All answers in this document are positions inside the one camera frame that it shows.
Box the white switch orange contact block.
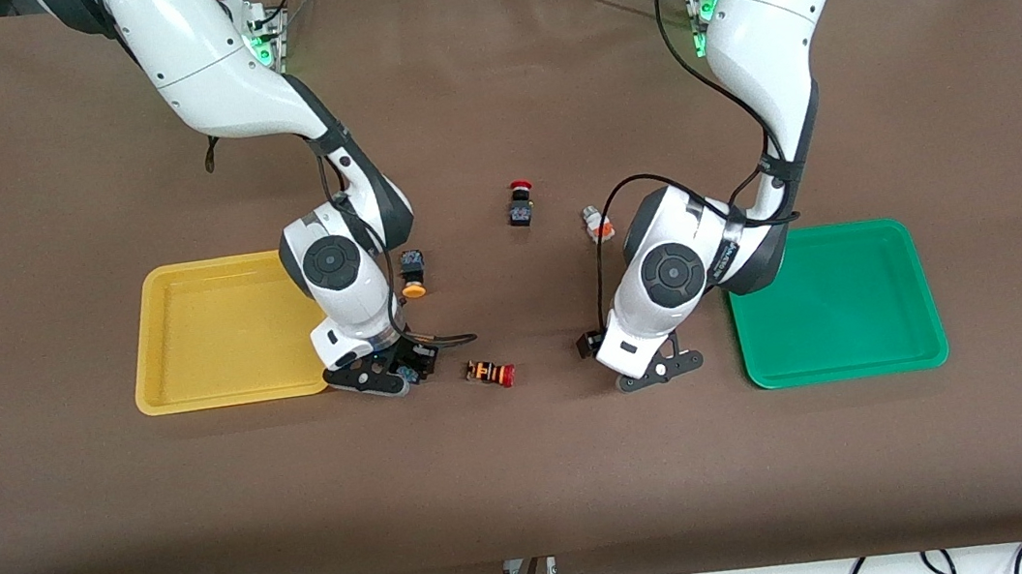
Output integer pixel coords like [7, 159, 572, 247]
[581, 203, 616, 246]

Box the brown table cover sheet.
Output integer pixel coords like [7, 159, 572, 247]
[0, 0, 1022, 574]

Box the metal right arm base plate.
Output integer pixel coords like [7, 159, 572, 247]
[237, 0, 295, 76]

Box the yellow plastic tray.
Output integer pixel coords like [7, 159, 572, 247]
[119, 243, 347, 419]

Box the green plastic tray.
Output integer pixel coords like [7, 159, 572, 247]
[717, 213, 952, 394]

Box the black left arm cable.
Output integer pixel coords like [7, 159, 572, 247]
[542, 0, 815, 338]

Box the red button orange striped body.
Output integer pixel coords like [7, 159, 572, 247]
[465, 354, 518, 393]

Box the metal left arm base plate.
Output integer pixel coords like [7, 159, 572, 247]
[683, 0, 732, 59]

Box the red mushroom button blue block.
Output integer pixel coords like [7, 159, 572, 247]
[503, 178, 538, 229]

